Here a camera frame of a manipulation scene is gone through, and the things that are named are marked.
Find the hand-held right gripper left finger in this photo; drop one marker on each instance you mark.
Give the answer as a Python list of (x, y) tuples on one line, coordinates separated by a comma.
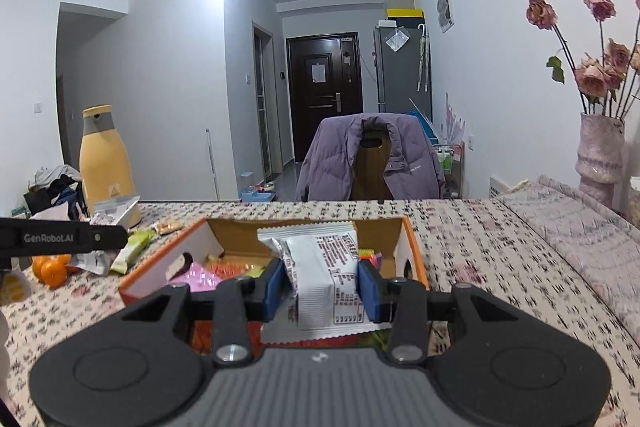
[(273, 291)]

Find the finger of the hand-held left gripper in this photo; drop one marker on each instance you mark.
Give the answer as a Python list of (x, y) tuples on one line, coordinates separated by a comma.
[(107, 237)]

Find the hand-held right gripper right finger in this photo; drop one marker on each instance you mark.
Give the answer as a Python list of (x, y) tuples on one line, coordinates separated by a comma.
[(374, 293)]

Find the white cookie snack packet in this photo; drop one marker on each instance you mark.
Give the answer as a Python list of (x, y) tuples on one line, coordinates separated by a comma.
[(95, 263), (320, 267)]

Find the large orange snack packet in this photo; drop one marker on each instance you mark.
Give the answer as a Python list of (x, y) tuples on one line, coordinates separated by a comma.
[(235, 267)]

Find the red cardboard box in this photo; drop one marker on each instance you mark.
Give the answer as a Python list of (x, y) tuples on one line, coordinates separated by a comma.
[(165, 252)]

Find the pink snack packet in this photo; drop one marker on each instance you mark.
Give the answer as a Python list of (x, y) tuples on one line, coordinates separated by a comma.
[(200, 279)]

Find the green snack packet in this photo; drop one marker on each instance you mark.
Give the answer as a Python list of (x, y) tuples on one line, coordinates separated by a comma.
[(132, 247)]

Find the orange mandarin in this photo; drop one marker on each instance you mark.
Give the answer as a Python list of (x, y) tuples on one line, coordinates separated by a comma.
[(64, 260), (54, 276), (40, 268)]

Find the white paper carton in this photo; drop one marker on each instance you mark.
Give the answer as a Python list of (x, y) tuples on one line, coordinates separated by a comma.
[(117, 209)]

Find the pile of clothes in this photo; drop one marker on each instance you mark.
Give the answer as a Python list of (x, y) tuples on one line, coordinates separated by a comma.
[(55, 177)]

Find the small orange cracker packet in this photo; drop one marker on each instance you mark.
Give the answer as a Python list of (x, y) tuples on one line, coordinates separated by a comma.
[(169, 227)]

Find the yellow bottle with grey cap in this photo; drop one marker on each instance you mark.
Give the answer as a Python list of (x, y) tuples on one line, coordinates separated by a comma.
[(105, 157)]

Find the blue pet feeder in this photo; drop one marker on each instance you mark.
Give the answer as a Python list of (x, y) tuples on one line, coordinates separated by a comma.
[(259, 192)]

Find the brown chair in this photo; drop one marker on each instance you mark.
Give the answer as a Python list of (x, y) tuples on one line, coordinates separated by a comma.
[(372, 167)]

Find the purple jacket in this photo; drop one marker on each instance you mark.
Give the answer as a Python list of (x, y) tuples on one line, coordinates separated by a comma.
[(330, 157)]

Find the storage rack with bottles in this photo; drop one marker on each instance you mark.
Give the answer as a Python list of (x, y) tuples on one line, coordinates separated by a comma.
[(447, 162)]

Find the blue plastic item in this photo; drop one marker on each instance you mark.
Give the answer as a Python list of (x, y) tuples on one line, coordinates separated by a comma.
[(425, 127)]

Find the dark brown door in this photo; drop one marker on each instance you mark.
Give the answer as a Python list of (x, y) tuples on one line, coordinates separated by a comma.
[(305, 117)]

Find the glass side door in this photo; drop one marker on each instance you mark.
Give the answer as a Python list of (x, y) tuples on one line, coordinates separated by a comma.
[(262, 107)]

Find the pink white striped item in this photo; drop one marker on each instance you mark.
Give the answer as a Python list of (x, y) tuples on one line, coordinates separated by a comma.
[(456, 119)]

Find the folded patterned cloth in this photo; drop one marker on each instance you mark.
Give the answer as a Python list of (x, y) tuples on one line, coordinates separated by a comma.
[(575, 227)]

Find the grey fridge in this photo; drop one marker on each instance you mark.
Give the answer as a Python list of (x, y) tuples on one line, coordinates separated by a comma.
[(395, 77)]

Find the white paper notice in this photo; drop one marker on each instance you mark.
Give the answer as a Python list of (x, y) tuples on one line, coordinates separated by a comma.
[(319, 73)]

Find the white folded umbrella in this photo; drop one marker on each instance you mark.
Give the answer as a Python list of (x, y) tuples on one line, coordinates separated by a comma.
[(423, 57)]

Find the clear plastic bag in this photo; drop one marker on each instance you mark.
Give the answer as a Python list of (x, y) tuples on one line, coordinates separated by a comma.
[(396, 39)]

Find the pink speckled vase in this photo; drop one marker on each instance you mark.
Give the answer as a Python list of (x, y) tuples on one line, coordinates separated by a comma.
[(600, 157)]

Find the clear food jar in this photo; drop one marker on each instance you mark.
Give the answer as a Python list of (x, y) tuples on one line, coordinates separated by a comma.
[(635, 202)]

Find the yellow box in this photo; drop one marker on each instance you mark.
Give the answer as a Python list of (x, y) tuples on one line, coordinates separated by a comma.
[(405, 16)]

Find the dried rose bouquet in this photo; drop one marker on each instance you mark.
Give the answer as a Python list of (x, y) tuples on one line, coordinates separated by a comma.
[(592, 74)]

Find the white wall socket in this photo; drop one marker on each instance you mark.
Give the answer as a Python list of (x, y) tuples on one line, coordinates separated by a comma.
[(471, 144)]

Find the wall poster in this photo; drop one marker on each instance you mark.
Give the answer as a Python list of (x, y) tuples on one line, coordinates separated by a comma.
[(445, 7)]

